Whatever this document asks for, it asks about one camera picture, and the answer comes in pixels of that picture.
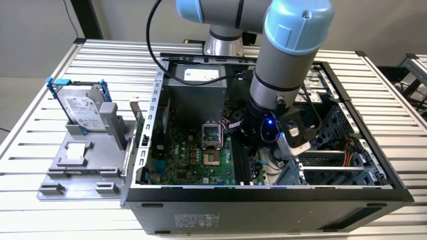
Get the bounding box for black RAM slot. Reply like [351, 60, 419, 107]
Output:
[239, 147, 248, 185]
[235, 139, 246, 185]
[232, 134, 242, 185]

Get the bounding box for metal socket cover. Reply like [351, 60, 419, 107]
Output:
[200, 121, 224, 149]

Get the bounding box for CPU socket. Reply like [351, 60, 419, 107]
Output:
[202, 148, 223, 167]

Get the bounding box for grey metal optical drive bay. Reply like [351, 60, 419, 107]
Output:
[295, 64, 327, 105]

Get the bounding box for grey power supply unit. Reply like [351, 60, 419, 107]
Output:
[163, 63, 228, 121]

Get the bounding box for grey metal disk bay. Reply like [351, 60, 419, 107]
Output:
[292, 149, 388, 187]

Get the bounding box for green motherboard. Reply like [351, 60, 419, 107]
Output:
[145, 119, 268, 187]

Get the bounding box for black open PC case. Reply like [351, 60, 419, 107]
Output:
[119, 51, 415, 236]

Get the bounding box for metal slat side table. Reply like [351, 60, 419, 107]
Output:
[392, 52, 427, 111]

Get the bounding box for grey parts rack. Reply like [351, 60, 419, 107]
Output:
[36, 101, 140, 202]

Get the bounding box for hard disk in blue carrier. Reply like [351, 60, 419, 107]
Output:
[44, 77, 112, 134]

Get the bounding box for silver CPU chip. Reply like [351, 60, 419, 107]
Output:
[65, 144, 87, 160]

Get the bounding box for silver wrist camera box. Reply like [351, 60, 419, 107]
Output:
[275, 121, 312, 156]

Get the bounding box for black looped wire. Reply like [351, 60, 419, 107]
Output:
[268, 149, 295, 174]

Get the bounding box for black looped wrist cable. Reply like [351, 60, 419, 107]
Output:
[298, 84, 324, 138]

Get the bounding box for red yellow power wires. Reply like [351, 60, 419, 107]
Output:
[340, 136, 356, 169]

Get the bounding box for black frame post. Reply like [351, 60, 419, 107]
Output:
[69, 0, 104, 41]

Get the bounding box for thin black wall cable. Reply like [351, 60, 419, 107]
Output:
[63, 0, 81, 39]

